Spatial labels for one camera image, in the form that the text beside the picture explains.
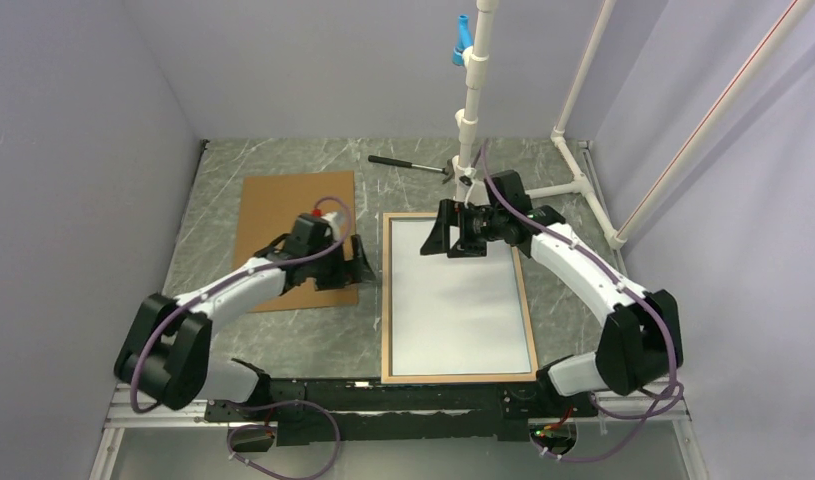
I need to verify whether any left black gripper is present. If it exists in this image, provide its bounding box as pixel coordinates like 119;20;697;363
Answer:
307;234;376;291

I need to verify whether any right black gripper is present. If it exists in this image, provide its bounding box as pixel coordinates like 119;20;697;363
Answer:
420;199;505;258

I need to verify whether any blue wooden picture frame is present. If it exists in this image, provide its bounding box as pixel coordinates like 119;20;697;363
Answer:
380;211;539;386

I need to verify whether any printed photo with white border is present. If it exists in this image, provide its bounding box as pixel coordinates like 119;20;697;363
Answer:
388;218;534;378

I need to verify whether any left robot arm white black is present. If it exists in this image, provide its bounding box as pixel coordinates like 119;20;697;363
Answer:
113;212;375;420

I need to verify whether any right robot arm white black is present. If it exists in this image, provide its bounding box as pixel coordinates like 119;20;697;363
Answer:
420;170;683;415

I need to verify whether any white PVC pipe stand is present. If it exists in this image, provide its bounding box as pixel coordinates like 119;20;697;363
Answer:
451;1;814;250

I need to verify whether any brown cardboard backing board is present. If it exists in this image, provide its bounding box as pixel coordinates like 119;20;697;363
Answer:
232;170;359;313

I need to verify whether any blue pipe fitting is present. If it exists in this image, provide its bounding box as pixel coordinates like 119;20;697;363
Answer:
452;14;474;67

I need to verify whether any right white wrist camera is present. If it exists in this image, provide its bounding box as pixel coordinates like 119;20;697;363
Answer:
453;166;489;205

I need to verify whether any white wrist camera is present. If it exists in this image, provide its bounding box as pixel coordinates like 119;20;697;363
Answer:
453;166;489;205
311;208;350;240

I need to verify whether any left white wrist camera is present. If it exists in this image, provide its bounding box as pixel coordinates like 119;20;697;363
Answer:
311;208;350;240

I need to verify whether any black handled hammer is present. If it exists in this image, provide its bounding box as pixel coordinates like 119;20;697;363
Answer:
367;155;454;184

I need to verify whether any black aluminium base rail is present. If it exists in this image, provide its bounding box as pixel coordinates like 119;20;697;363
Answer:
102;374;687;446

